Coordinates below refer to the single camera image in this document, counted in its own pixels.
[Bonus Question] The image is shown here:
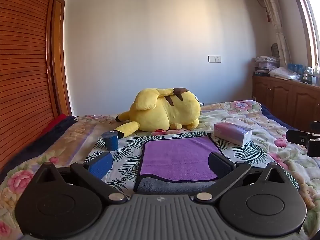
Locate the purple towel with black trim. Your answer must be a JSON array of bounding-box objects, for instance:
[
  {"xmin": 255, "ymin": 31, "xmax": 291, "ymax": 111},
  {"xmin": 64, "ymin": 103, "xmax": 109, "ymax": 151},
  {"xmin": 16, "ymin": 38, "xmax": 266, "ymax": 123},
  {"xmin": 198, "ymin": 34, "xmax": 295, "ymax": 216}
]
[{"xmin": 139, "ymin": 133, "xmax": 227, "ymax": 183}]

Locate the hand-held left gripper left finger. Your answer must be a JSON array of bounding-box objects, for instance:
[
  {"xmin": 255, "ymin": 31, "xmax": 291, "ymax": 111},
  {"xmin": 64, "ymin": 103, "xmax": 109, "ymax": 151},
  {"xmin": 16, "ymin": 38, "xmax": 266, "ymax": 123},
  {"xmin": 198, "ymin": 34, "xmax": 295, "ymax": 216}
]
[{"xmin": 32, "ymin": 151, "xmax": 128, "ymax": 204}]

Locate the clutter on cabinet top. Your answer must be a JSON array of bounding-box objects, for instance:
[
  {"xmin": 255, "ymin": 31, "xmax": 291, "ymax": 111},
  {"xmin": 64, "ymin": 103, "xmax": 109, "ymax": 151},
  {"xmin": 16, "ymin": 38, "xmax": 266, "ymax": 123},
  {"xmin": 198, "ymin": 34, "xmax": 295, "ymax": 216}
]
[{"xmin": 253, "ymin": 55, "xmax": 281, "ymax": 77}]

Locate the floral quilt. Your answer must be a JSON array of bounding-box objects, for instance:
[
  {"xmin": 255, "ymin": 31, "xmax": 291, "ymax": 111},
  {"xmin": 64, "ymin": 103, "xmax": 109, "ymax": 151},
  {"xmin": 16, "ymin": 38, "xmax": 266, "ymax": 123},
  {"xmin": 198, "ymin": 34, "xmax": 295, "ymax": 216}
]
[{"xmin": 0, "ymin": 100, "xmax": 320, "ymax": 240}]

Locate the yellow plush toy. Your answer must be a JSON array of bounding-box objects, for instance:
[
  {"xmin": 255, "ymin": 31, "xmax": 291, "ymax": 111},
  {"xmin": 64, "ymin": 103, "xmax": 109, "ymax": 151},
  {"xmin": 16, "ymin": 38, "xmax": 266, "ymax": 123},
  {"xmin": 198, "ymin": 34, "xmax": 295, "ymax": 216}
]
[{"xmin": 114, "ymin": 87, "xmax": 202, "ymax": 139}]

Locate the wooden window frame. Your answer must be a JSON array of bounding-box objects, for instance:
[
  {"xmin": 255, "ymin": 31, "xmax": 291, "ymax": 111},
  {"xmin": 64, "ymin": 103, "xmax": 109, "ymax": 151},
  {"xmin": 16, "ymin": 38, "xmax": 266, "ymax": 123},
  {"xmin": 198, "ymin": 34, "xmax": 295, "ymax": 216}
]
[{"xmin": 288, "ymin": 0, "xmax": 320, "ymax": 68}]

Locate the wooden door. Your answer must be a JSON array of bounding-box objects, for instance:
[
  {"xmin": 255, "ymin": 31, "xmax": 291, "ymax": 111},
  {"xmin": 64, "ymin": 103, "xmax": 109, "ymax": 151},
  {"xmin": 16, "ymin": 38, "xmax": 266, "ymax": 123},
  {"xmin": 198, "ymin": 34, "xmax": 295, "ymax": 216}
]
[{"xmin": 51, "ymin": 0, "xmax": 73, "ymax": 117}]

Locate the grey towel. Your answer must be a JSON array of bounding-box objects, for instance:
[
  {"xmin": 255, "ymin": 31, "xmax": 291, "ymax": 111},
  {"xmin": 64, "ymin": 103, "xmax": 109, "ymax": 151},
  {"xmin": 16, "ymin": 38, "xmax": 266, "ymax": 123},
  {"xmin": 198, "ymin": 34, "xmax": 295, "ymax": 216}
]
[{"xmin": 133, "ymin": 175, "xmax": 219, "ymax": 196}]

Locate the red cloth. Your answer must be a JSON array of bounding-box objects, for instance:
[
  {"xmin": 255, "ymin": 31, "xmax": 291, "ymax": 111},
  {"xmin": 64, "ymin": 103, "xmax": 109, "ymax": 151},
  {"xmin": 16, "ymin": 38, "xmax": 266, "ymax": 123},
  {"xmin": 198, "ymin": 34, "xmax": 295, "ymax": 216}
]
[{"xmin": 39, "ymin": 113, "xmax": 68, "ymax": 136}]

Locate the dark blue blanket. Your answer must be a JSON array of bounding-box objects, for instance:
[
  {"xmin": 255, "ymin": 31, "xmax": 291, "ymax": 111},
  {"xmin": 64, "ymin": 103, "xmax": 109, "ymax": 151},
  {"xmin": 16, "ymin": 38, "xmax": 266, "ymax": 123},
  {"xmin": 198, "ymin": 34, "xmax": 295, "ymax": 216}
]
[{"xmin": 0, "ymin": 116, "xmax": 79, "ymax": 178}]

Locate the wooden slatted wardrobe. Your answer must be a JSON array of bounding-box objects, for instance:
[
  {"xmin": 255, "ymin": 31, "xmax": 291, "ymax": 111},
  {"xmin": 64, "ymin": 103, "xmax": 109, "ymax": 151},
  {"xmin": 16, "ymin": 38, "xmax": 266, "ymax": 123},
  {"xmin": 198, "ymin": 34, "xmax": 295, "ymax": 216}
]
[{"xmin": 0, "ymin": 0, "xmax": 73, "ymax": 172}]

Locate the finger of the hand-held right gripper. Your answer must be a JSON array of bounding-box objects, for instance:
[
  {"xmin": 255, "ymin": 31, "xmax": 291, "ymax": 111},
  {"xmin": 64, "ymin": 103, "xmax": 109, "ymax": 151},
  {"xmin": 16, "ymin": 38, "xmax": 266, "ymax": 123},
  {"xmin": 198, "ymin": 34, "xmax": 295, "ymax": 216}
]
[{"xmin": 286, "ymin": 129, "xmax": 320, "ymax": 146}]

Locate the pink and white tissue pack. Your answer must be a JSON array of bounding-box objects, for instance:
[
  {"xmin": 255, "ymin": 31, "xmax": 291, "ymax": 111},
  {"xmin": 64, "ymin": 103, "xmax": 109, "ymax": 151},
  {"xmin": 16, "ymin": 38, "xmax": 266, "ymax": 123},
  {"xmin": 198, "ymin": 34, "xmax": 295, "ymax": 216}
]
[{"xmin": 213, "ymin": 122, "xmax": 253, "ymax": 147}]

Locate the row of blue boxes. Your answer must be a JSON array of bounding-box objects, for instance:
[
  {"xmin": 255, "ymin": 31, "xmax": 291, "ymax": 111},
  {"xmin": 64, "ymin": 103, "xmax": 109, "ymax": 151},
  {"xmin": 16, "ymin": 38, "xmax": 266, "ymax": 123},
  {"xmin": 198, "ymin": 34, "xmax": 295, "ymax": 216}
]
[{"xmin": 287, "ymin": 63, "xmax": 303, "ymax": 73}]

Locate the wooden cabinet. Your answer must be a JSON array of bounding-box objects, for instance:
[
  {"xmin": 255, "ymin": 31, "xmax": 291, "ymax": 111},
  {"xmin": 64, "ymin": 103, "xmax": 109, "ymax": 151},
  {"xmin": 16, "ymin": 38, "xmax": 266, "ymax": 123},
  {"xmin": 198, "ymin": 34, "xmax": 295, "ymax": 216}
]
[{"xmin": 252, "ymin": 74, "xmax": 320, "ymax": 133}]

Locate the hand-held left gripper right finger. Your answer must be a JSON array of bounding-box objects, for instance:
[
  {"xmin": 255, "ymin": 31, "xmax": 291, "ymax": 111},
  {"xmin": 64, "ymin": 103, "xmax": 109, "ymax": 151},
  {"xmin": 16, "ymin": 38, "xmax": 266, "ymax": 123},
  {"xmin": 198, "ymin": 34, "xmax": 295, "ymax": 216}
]
[{"xmin": 194, "ymin": 152, "xmax": 288, "ymax": 204}]

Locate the white plastic bag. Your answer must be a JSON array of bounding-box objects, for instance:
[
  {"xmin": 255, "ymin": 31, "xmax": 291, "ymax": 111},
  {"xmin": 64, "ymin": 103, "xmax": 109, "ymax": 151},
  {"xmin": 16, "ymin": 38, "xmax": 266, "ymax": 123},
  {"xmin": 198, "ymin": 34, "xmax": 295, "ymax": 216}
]
[{"xmin": 268, "ymin": 67, "xmax": 302, "ymax": 80}]

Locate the leaf-printed bed cloth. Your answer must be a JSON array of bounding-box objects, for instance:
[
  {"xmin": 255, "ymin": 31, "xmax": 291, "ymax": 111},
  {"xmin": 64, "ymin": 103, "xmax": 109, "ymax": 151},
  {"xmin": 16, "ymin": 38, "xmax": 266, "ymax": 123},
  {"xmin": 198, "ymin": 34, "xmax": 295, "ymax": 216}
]
[{"xmin": 84, "ymin": 129, "xmax": 300, "ymax": 191}]

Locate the dark blue cup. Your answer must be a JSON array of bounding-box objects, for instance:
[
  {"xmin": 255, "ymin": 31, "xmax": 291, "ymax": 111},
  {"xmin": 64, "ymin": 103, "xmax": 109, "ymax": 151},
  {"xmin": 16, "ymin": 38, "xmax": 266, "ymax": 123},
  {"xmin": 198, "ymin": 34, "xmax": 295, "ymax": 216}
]
[{"xmin": 101, "ymin": 131, "xmax": 119, "ymax": 152}]

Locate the patterned curtain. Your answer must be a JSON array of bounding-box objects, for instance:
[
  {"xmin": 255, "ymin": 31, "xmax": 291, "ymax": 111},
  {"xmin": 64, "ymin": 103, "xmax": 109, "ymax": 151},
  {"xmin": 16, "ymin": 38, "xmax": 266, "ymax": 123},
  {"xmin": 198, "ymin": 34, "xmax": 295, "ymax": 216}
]
[{"xmin": 254, "ymin": 0, "xmax": 292, "ymax": 67}]

